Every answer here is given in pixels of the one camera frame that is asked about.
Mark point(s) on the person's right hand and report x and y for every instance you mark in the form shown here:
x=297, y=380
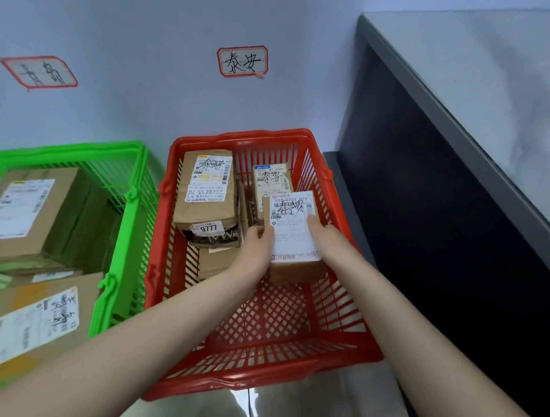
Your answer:
x=337, y=253

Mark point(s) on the person's left hand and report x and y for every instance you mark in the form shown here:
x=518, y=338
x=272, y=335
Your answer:
x=253, y=257

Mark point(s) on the long narrow cardboard box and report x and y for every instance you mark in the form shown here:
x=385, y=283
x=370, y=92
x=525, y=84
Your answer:
x=215, y=264

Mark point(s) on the small labelled cardboard parcel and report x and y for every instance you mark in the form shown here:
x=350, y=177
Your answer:
x=292, y=240

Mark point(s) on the small parcel marked 8772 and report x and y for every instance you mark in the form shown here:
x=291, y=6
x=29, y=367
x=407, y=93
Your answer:
x=273, y=182

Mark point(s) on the tall parcel with 9777 sticker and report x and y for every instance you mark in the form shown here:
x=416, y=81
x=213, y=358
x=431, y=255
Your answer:
x=184, y=215

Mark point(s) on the red plastic basket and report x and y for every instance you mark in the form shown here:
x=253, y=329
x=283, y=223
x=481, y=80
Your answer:
x=240, y=138

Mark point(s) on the green plastic basket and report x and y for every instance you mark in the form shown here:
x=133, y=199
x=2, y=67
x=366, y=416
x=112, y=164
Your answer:
x=129, y=240

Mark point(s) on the yellow-taped cardboard box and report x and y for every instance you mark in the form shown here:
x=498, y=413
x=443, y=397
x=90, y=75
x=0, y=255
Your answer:
x=86, y=300

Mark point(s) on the clear-taped cardboard box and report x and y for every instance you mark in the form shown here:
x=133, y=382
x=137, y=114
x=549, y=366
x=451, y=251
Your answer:
x=26, y=281

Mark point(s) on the person's left forearm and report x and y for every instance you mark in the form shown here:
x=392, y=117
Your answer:
x=129, y=343

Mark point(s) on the person's right forearm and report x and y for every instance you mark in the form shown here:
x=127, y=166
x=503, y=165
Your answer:
x=421, y=343

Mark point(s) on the dark table side panel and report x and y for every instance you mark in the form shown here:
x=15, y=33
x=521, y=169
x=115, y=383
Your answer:
x=429, y=215

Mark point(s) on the red-framed wall label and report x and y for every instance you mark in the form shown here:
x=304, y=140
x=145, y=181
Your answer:
x=38, y=73
x=242, y=62

